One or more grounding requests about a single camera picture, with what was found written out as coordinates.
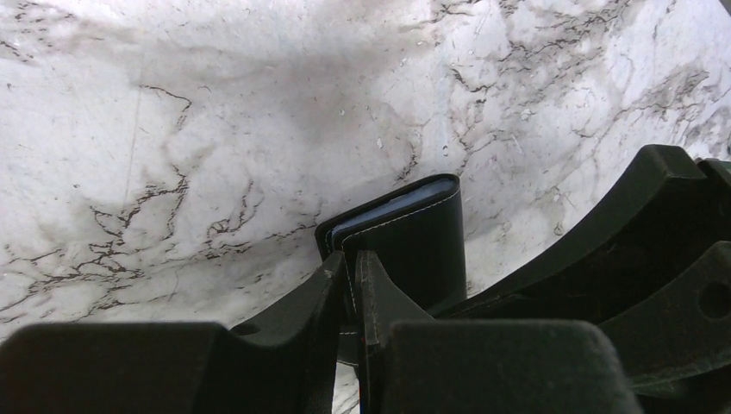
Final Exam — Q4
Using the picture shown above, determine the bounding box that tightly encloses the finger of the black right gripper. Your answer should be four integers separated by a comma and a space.
441, 144, 730, 323
599, 241, 730, 413

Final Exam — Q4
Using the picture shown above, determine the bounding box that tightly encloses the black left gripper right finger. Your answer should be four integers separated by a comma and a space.
353, 251, 641, 413

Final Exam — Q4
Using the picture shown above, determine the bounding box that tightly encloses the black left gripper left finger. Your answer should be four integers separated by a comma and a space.
1, 253, 346, 413

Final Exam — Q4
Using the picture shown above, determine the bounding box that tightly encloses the black leather card holder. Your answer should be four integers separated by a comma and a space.
315, 173, 466, 367

